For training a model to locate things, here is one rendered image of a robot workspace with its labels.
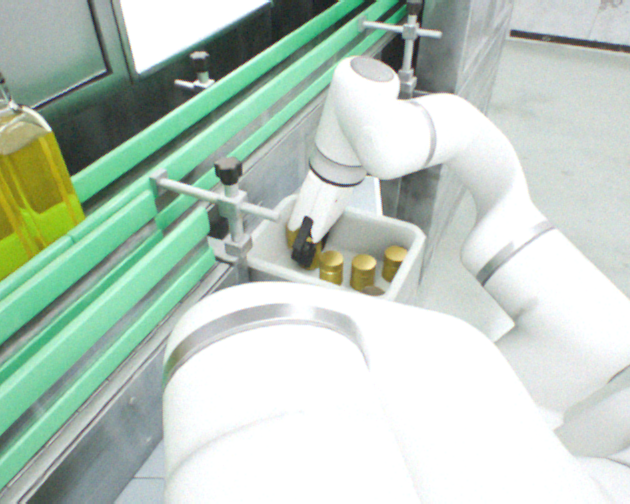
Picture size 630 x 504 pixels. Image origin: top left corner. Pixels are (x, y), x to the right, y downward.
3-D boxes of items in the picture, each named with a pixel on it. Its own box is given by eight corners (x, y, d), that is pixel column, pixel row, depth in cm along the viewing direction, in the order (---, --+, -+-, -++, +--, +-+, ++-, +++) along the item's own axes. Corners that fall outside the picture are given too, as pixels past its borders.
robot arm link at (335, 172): (336, 116, 68) (330, 133, 70) (303, 146, 62) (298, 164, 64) (386, 142, 66) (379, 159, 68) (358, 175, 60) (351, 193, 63)
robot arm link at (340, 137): (468, 122, 53) (402, 140, 48) (426, 198, 61) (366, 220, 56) (375, 45, 59) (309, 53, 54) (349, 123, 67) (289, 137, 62)
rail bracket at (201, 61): (191, 123, 90) (177, 44, 81) (225, 132, 88) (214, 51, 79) (177, 133, 87) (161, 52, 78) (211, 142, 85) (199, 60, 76)
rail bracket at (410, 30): (359, 99, 118) (365, -10, 103) (431, 113, 113) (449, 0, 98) (350, 107, 115) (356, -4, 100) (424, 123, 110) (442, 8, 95)
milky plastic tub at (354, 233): (292, 232, 87) (290, 189, 81) (421, 272, 80) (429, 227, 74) (236, 300, 75) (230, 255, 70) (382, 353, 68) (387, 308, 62)
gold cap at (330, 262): (346, 276, 77) (348, 254, 74) (336, 291, 74) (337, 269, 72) (325, 269, 78) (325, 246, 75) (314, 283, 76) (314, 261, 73)
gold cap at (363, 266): (377, 279, 76) (380, 257, 73) (369, 295, 74) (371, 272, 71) (355, 272, 77) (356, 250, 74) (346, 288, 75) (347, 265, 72)
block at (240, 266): (195, 263, 72) (187, 224, 68) (254, 284, 69) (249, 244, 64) (179, 279, 70) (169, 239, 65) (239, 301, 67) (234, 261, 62)
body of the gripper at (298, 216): (332, 128, 69) (312, 191, 77) (294, 163, 62) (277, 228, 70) (381, 154, 68) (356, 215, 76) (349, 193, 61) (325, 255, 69)
